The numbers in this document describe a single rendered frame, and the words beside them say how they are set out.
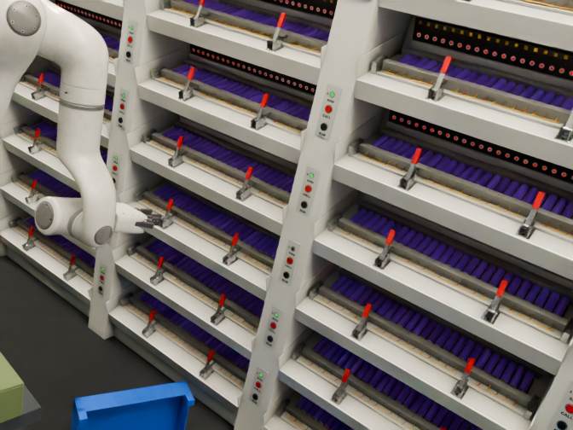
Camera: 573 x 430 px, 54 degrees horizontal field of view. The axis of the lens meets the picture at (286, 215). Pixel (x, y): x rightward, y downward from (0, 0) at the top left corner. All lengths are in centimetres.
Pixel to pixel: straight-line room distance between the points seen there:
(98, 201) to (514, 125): 86
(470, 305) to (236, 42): 85
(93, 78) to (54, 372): 107
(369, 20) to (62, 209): 78
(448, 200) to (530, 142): 21
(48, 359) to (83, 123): 101
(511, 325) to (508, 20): 62
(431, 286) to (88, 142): 81
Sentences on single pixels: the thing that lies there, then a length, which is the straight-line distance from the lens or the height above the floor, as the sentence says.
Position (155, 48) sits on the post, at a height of 102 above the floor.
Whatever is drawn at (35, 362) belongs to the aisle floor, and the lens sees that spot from 203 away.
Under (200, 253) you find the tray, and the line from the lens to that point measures 166.
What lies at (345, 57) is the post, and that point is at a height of 115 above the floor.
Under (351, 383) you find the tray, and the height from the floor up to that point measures 35.
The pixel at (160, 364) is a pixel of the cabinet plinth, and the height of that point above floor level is 2.
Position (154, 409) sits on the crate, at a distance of 170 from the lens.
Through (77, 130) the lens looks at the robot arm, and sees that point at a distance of 125.
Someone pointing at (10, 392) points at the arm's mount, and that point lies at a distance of 138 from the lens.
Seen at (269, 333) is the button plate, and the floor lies 40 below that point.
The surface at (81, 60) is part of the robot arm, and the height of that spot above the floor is 105.
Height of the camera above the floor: 125
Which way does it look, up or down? 21 degrees down
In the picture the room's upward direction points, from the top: 14 degrees clockwise
